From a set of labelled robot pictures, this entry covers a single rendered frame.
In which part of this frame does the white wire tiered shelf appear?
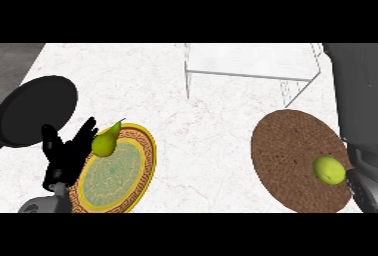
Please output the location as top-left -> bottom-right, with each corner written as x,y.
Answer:
181,42 -> 326,110

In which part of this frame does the green pear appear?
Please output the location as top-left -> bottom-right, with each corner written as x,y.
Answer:
90,117 -> 127,159

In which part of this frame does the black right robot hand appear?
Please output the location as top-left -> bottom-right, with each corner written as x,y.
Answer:
344,167 -> 378,214

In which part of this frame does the ornate yellow-rimmed plate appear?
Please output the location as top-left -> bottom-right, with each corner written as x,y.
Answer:
68,122 -> 158,214

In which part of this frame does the yellow-green cupcake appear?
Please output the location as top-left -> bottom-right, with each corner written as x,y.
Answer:
311,154 -> 348,186

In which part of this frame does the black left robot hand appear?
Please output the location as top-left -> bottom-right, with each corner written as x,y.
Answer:
40,116 -> 100,193

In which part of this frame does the black round pan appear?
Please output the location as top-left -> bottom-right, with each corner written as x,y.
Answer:
0,75 -> 79,150

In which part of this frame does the brown round placemat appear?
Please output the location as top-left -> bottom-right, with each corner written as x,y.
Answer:
249,108 -> 356,214

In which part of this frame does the dark grey appliance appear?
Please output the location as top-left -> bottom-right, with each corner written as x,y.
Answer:
320,42 -> 378,148

